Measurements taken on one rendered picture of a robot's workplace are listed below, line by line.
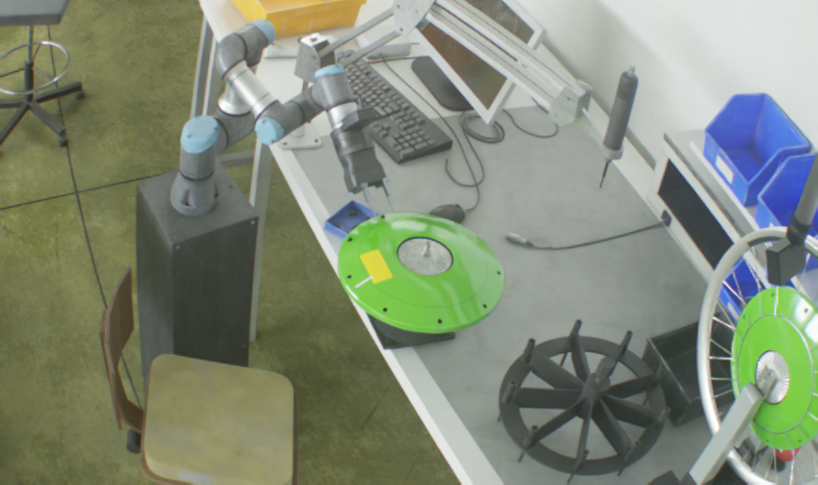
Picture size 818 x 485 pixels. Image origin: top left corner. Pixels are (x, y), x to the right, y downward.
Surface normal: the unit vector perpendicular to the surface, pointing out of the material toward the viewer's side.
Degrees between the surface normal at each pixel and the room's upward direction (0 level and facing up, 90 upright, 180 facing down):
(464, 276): 11
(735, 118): 88
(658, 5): 90
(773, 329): 81
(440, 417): 0
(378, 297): 24
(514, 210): 0
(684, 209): 0
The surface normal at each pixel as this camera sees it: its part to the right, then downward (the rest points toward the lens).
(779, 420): -0.80, 0.37
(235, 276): 0.56, 0.61
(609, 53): -0.90, 0.16
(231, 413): 0.17, -0.75
